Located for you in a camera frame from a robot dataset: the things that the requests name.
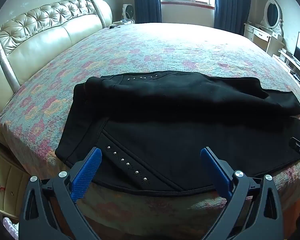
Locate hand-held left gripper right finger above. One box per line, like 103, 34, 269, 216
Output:
200, 146, 284, 240

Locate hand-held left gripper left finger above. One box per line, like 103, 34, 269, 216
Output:
19, 147, 103, 240

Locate black studded pants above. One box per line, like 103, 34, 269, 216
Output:
55, 71, 300, 197

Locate white television stand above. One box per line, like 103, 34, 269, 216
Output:
272, 49, 300, 98

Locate cream nightstand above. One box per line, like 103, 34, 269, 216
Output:
0, 137, 30, 228
107, 19, 136, 29

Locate white dressing table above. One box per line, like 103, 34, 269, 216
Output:
244, 22, 285, 55

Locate floral bedspread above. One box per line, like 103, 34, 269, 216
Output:
0, 22, 300, 240

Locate cream tufted leather headboard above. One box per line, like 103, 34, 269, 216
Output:
0, 0, 113, 93

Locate white oval vanity mirror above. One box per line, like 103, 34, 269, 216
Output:
261, 0, 284, 38

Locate dark blue curtain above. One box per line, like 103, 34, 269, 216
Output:
214, 0, 253, 36
133, 0, 162, 23

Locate white fan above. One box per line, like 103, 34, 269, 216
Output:
122, 4, 135, 22

